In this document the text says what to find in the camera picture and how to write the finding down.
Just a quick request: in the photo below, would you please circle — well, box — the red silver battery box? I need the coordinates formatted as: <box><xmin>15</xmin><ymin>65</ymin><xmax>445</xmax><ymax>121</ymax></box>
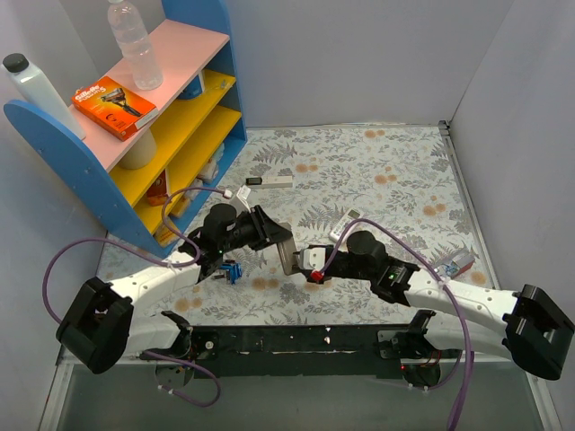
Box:
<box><xmin>435</xmin><ymin>250</ymin><xmax>475</xmax><ymax>278</ymax></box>

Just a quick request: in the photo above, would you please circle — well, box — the clear plastic water bottle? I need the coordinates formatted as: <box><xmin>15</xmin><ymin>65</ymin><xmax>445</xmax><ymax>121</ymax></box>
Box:
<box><xmin>107</xmin><ymin>1</ymin><xmax>164</xmax><ymax>91</ymax></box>

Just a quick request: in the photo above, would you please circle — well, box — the grey beige remote control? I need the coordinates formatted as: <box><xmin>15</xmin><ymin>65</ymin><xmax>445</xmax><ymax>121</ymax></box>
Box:
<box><xmin>276</xmin><ymin>238</ymin><xmax>300</xmax><ymax>276</ymax></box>

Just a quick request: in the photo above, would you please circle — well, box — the blue pink yellow shelf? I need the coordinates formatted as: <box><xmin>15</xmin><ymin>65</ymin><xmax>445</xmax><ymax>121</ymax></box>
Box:
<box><xmin>4</xmin><ymin>1</ymin><xmax>247</xmax><ymax>257</ymax></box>

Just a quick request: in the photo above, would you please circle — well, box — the pile of blue batteries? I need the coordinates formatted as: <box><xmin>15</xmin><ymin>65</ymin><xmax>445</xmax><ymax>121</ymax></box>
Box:
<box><xmin>212</xmin><ymin>259</ymin><xmax>243</xmax><ymax>285</ymax></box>

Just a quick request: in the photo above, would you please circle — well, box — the beige cylinder container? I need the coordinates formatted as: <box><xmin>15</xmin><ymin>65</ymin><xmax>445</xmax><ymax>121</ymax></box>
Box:
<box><xmin>119</xmin><ymin>129</ymin><xmax>157</xmax><ymax>170</ymax></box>

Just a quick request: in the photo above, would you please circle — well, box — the white bottle black cap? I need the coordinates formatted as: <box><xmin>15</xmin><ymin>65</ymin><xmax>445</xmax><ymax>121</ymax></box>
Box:
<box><xmin>2</xmin><ymin>53</ymin><xmax>86</xmax><ymax>140</ymax></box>

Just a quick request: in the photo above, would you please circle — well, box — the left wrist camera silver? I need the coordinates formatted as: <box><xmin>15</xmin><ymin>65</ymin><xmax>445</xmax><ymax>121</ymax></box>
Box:
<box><xmin>223</xmin><ymin>185</ymin><xmax>251</xmax><ymax>214</ymax></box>

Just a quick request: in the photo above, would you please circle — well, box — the orange box on shelf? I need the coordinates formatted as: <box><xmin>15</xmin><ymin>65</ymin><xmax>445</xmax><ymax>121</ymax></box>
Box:
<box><xmin>146</xmin><ymin>168</ymin><xmax>173</xmax><ymax>207</ymax></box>

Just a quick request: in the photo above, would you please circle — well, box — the white air conditioner remote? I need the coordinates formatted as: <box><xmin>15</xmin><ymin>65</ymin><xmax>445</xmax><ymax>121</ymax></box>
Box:
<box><xmin>329</xmin><ymin>208</ymin><xmax>362</xmax><ymax>243</ymax></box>

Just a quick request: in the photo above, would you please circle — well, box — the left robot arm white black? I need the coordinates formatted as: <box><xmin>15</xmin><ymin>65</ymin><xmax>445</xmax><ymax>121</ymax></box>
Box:
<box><xmin>56</xmin><ymin>204</ymin><xmax>293</xmax><ymax>374</ymax></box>

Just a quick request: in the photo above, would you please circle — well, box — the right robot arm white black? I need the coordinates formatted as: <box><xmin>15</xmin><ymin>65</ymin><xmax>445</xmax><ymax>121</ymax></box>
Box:
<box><xmin>279</xmin><ymin>231</ymin><xmax>574</xmax><ymax>381</ymax></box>

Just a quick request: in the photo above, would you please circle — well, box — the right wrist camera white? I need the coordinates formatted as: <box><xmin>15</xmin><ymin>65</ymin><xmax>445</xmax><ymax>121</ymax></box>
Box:
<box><xmin>300</xmin><ymin>247</ymin><xmax>326</xmax><ymax>272</ymax></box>

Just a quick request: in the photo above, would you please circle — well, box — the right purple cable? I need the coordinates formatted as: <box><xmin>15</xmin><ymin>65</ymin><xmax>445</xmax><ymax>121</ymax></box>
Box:
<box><xmin>321</xmin><ymin>218</ymin><xmax>475</xmax><ymax>431</ymax></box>

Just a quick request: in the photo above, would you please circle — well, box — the orange Gillette razor box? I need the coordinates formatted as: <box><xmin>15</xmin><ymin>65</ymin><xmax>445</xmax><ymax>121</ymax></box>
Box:
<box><xmin>71</xmin><ymin>75</ymin><xmax>158</xmax><ymax>141</ymax></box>

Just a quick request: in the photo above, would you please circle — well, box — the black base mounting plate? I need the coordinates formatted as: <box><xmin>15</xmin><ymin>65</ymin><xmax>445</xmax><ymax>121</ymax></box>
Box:
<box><xmin>188</xmin><ymin>325</ymin><xmax>462</xmax><ymax>381</ymax></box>

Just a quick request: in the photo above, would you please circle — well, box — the yellow sponge pack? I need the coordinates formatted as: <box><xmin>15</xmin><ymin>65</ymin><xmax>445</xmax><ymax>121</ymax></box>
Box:
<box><xmin>154</xmin><ymin>217</ymin><xmax>181</xmax><ymax>248</ymax></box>

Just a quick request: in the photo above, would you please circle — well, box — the white slim remote black end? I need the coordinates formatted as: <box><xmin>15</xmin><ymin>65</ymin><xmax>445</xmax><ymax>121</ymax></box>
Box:
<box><xmin>245</xmin><ymin>175</ymin><xmax>293</xmax><ymax>189</ymax></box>

